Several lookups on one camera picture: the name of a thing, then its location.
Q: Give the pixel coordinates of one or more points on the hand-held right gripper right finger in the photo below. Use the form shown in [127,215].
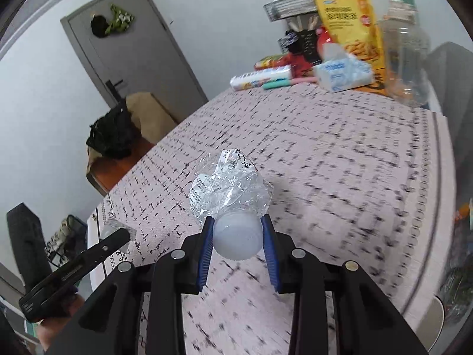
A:
[271,255]

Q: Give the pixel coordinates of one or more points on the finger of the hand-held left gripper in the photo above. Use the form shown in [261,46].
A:
[111,242]

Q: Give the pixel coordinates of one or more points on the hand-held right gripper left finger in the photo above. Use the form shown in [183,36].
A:
[205,255]

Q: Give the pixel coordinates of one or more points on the person's left hand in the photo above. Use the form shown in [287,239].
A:
[55,318]

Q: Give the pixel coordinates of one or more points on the patterned shoe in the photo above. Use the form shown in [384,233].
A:
[62,236]

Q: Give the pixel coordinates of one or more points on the black box-shaped object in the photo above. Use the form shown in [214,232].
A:
[26,240]

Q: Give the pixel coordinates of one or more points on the black clothes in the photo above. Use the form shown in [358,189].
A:
[111,133]

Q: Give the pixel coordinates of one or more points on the brown chair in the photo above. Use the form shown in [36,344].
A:
[147,111]

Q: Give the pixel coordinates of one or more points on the green marker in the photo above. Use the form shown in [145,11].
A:
[275,85]

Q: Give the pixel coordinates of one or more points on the pink pen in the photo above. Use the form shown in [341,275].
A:
[303,80]

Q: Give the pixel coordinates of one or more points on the white roll of bags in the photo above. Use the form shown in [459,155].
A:
[258,77]

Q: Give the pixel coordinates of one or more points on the bag of green vegetables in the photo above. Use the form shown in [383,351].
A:
[456,292]

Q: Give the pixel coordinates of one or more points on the red snack packet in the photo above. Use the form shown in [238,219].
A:
[273,61]

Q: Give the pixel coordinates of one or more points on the blue-white tissue pack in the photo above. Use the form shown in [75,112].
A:
[342,72]

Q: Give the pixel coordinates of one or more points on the orange box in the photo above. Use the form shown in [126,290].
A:
[466,216]

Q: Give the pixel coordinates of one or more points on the grey door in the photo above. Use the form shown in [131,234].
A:
[140,44]

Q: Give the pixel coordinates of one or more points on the black hanging cloth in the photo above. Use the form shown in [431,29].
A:
[99,26]

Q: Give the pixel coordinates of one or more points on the black utensil holder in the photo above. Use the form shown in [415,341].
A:
[305,40]

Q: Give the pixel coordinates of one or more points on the green hanging cloth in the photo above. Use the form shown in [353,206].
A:
[120,20]

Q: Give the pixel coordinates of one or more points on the red bottle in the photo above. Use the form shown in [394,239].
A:
[323,39]

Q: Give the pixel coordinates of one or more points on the clear plastic jar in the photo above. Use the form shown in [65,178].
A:
[406,55]

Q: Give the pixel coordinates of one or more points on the yellow snack bag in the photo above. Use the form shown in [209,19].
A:
[351,22]

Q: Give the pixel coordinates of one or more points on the grey upholstered chair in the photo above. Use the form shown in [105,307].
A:
[451,81]

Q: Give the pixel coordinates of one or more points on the grey striped box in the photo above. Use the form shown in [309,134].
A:
[290,5]

